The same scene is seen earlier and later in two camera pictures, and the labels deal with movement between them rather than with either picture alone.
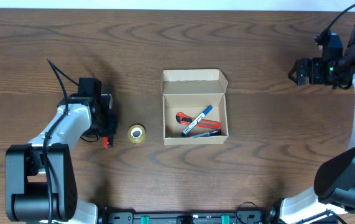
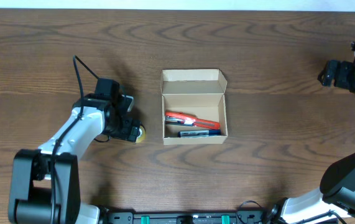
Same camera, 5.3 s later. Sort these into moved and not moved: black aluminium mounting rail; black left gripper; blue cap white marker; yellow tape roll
Moved: black left gripper; blue cap white marker
Not moved: black aluminium mounting rail; yellow tape roll
